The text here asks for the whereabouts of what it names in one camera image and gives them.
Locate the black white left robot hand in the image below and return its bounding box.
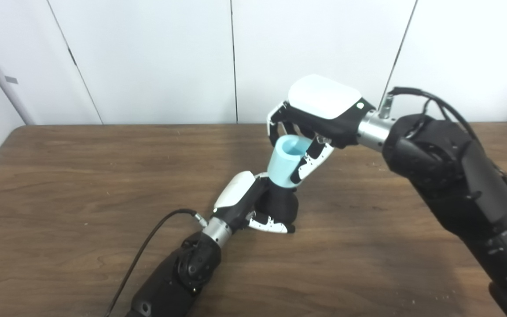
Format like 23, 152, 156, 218
212, 171, 296, 234

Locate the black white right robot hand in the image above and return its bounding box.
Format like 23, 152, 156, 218
266, 74, 376, 184

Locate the black cylindrical base part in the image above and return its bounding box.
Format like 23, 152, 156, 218
256, 181, 299, 226

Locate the light blue cylinder cup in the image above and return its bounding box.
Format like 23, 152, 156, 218
267, 136, 313, 189

